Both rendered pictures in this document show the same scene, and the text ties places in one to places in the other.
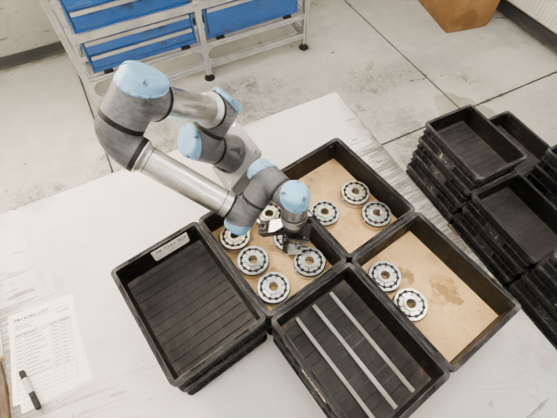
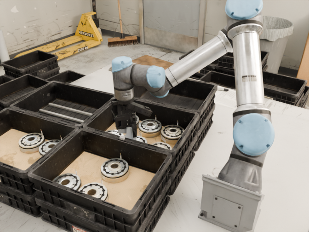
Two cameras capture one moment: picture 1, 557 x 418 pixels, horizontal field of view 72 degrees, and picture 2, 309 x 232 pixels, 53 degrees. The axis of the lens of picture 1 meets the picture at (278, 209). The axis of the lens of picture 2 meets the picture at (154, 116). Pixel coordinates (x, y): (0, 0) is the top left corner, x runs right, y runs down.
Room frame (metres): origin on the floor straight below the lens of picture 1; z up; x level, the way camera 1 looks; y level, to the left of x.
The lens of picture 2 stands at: (1.52, -0.44, 1.62)
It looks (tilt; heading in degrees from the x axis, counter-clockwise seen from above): 32 degrees down; 151
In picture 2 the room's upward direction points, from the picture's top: 1 degrees counter-clockwise
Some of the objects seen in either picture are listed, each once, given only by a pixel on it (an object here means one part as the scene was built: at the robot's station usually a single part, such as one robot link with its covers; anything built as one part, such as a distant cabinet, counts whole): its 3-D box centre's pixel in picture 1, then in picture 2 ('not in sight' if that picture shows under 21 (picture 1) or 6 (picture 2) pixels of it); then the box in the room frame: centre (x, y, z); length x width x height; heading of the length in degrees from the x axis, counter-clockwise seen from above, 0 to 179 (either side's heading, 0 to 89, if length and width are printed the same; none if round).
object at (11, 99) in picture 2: not in sight; (24, 113); (-0.77, -0.35, 0.37); 0.40 x 0.30 x 0.45; 116
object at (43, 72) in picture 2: not in sight; (35, 82); (-1.31, -0.17, 0.37); 0.40 x 0.30 x 0.45; 116
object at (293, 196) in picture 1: (293, 201); (123, 73); (0.55, -0.04, 1.15); 0.09 x 0.08 x 0.11; 42
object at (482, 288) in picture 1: (426, 289); (18, 147); (0.41, -0.45, 0.87); 0.40 x 0.30 x 0.11; 36
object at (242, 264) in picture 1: (253, 260); (150, 125); (0.52, 0.08, 0.86); 0.10 x 0.10 x 0.01
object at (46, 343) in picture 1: (45, 347); (229, 97); (0.29, 0.76, 0.70); 0.33 x 0.23 x 0.01; 26
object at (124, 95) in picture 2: (294, 215); (124, 92); (0.56, -0.04, 1.07); 0.08 x 0.08 x 0.05
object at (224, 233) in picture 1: (234, 235); (173, 131); (0.61, 0.15, 0.86); 0.10 x 0.10 x 0.01
